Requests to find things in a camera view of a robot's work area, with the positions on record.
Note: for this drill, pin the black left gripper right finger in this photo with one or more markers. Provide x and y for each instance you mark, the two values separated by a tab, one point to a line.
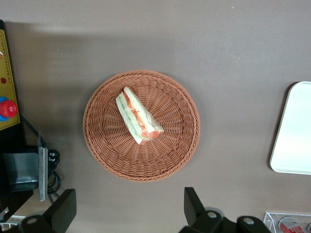
194	211

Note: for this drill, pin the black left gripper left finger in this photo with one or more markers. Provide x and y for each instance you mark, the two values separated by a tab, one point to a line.
63	210

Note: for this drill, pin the triangle sandwich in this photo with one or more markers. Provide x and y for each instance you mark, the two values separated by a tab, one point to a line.
136	116

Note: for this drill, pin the round brown wicker basket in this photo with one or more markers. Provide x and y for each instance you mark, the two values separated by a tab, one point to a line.
114	148

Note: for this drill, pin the cream plastic tray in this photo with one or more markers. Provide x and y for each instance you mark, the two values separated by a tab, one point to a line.
294	131

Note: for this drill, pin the grey metal box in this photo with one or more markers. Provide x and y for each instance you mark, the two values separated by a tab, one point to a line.
22	167

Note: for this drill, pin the clear acrylic bottle box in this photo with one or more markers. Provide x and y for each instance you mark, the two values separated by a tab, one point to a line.
271	219

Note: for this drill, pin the red drink bottle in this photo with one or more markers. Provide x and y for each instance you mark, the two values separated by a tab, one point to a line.
290	227

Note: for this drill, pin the red emergency stop button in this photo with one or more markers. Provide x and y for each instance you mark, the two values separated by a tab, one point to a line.
7	108

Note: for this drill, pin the yellow control panel box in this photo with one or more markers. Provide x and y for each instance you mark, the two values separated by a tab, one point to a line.
6	72

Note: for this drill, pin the grey metal bracket plate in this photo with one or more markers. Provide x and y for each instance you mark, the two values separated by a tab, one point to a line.
42	170

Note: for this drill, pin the white frame piece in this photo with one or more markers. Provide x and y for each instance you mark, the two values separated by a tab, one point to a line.
9	222

